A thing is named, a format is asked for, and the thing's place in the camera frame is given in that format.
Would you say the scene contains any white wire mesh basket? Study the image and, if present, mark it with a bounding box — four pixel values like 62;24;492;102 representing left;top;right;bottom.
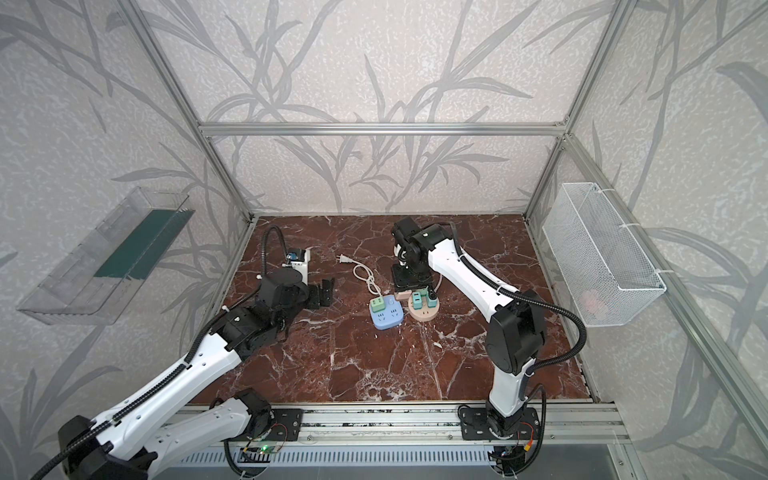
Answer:
542;182;667;327

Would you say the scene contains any clear plastic wall bin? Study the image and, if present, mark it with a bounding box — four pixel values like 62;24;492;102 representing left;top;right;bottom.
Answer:
17;187;195;326

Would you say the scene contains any blue square power strip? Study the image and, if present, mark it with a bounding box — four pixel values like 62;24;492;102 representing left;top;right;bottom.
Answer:
369;295;404;330

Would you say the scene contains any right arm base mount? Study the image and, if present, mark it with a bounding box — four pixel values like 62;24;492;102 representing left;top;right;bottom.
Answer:
457;404;541;441

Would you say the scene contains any white power strip cable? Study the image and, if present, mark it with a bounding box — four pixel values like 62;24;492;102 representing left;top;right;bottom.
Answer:
337;254;380;298

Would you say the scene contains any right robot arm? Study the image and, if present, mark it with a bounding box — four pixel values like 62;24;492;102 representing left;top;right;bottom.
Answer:
391;217;587;437

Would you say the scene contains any teal green cube charger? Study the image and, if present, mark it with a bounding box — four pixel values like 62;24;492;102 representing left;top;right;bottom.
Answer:
411;291;423;310

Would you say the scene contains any pink cube charger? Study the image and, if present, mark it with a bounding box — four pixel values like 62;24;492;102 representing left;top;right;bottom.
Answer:
394;290;412;302

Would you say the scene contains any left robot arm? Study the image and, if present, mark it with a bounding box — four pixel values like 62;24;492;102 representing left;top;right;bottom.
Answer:
33;267;335;479

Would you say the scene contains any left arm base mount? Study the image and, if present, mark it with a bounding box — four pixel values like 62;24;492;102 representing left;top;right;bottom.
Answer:
230;408;304;442

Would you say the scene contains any pink round power strip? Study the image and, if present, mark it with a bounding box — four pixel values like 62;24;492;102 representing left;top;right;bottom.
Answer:
408;293;440;322

